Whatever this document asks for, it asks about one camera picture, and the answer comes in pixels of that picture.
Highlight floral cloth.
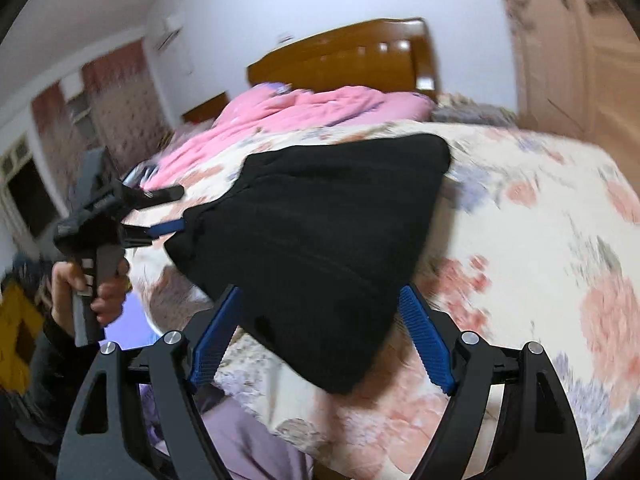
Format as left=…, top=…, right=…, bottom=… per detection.
left=432, top=92, right=518, bottom=126

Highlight person's left forearm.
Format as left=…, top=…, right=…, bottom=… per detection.
left=15, top=310, right=103, bottom=443

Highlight yellow cloth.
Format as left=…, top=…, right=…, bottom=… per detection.
left=0, top=280, right=47, bottom=393

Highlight floral bedsheet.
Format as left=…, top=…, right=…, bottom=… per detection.
left=122, top=120, right=640, bottom=480

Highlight white air conditioner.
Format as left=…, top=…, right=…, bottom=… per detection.
left=155, top=15, right=184, bottom=52

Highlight pink quilt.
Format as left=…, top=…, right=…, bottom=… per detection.
left=142, top=82, right=436, bottom=197

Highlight red patterned curtain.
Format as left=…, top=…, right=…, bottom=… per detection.
left=32, top=42, right=173, bottom=196

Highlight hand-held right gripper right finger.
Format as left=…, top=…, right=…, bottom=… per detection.
left=398, top=284, right=587, bottom=480

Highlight wooden wardrobe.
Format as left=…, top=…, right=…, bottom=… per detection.
left=492, top=0, right=640, bottom=161

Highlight wooden headboard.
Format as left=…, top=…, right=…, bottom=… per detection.
left=246, top=17, right=441, bottom=103

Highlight wooden nightstand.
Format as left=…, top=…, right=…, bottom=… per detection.
left=181, top=91, right=232, bottom=125

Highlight person's left hand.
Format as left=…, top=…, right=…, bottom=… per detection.
left=50, top=259, right=132, bottom=327

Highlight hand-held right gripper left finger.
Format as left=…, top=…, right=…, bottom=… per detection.
left=56, top=284, right=246, bottom=480

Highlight person's purple-clad leg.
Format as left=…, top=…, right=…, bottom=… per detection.
left=107, top=292, right=317, bottom=480

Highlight dark window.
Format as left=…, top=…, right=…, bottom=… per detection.
left=4, top=157, right=58, bottom=237

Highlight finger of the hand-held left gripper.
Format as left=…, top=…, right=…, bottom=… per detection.
left=132, top=186, right=184, bottom=211
left=122, top=217, right=187, bottom=249

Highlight black pants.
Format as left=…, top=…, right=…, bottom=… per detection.
left=164, top=132, right=452, bottom=395

